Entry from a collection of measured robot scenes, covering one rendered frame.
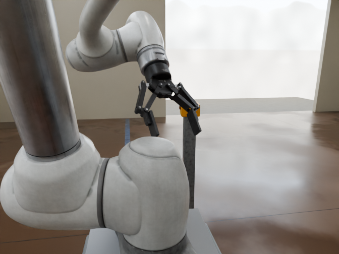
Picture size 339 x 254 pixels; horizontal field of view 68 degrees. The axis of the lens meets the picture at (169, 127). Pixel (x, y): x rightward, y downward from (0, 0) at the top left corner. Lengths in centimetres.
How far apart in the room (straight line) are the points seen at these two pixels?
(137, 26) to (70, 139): 43
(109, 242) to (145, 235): 16
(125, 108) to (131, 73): 89
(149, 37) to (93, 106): 579
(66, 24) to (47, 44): 616
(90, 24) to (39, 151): 33
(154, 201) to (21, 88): 30
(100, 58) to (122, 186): 39
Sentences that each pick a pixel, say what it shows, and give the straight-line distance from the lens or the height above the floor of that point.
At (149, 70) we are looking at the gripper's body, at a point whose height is 131.
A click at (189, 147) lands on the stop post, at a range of 168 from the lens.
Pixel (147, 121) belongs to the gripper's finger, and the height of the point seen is 118.
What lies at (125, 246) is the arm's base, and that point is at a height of 93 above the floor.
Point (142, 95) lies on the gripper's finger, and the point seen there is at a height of 125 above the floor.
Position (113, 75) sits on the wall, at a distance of 639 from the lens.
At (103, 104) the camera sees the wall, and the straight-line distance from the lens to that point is 648.
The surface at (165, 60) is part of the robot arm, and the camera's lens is 75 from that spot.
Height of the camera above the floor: 132
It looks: 14 degrees down
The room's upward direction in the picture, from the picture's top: straight up
